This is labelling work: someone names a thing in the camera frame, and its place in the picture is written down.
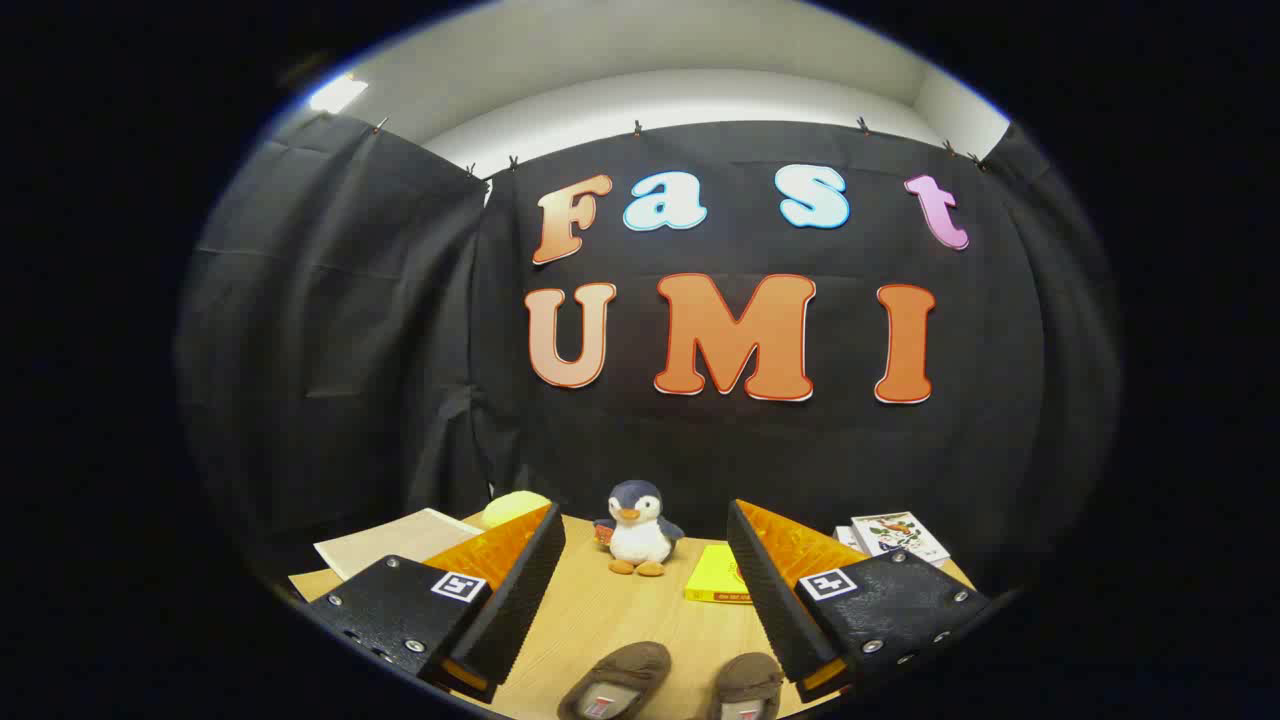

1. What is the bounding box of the ceiling light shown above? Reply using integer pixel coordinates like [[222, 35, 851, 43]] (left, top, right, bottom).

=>
[[308, 75, 369, 114]]

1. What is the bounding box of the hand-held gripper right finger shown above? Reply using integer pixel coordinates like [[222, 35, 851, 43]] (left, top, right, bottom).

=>
[[727, 499, 991, 704]]

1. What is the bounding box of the beige fabric storage box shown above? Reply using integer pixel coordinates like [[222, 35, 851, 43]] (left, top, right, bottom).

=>
[[288, 508, 486, 601]]

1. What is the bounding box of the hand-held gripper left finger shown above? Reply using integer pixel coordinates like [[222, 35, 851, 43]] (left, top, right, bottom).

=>
[[297, 503, 567, 704]]

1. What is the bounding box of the penguin plush toy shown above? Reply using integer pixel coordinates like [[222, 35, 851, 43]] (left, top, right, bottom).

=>
[[593, 480, 686, 578]]

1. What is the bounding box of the yellow book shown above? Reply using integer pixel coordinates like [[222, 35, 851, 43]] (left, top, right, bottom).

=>
[[685, 544, 753, 605]]

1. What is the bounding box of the yellow plush bun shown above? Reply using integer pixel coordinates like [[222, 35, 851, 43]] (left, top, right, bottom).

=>
[[482, 490, 552, 529]]

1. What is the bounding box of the brown fuzzy shoe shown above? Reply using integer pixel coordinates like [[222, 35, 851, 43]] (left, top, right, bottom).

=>
[[557, 641, 673, 720], [707, 652, 784, 720]]

